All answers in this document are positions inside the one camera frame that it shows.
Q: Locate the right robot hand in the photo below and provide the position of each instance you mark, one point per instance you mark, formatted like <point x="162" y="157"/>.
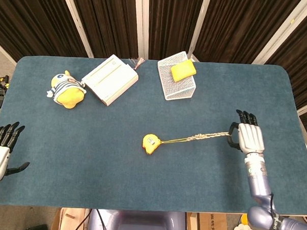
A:
<point x="249" y="139"/>

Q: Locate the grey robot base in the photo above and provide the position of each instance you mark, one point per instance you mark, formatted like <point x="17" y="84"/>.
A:
<point x="138" y="224"/>

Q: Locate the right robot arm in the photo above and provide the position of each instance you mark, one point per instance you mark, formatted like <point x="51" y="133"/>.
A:
<point x="264" y="191"/>

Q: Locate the light wooden crate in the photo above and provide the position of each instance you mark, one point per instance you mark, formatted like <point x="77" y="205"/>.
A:
<point x="70" y="219"/>

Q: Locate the blue table mat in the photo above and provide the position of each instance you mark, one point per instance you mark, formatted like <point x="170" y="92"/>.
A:
<point x="90" y="168"/>

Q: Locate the yellow sponge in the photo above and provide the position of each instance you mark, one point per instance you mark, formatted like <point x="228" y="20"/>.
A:
<point x="183" y="70"/>

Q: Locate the cardboard box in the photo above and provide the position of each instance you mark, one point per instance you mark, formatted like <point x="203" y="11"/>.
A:
<point x="209" y="226"/>

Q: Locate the yellow striped plush toy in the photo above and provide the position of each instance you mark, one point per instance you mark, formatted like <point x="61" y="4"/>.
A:
<point x="66" y="90"/>

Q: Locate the pink tassel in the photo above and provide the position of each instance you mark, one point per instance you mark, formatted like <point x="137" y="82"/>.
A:
<point x="139" y="62"/>

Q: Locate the white closed book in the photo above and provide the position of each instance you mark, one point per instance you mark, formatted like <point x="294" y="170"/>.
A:
<point x="110" y="80"/>

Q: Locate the dark brown curtain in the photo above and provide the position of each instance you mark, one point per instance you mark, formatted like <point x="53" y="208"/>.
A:
<point x="109" y="21"/>

